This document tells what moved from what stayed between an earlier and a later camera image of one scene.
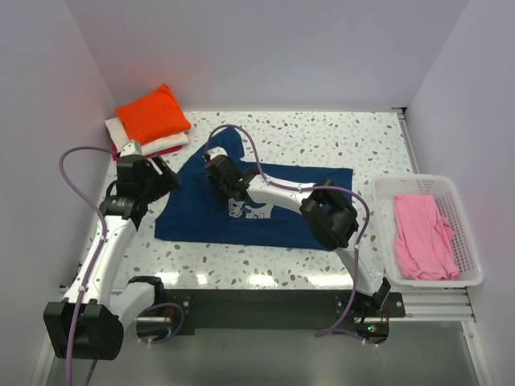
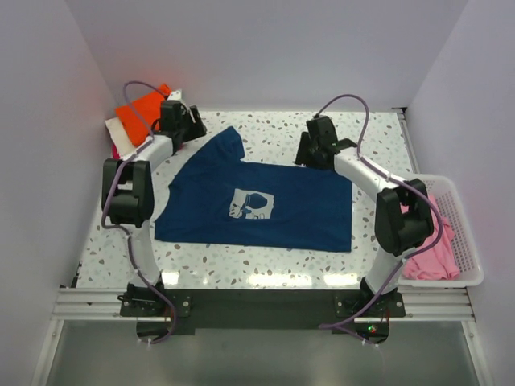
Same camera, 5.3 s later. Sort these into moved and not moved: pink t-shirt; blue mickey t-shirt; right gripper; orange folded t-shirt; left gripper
Moved: left gripper; right gripper
Not moved: orange folded t-shirt; blue mickey t-shirt; pink t-shirt
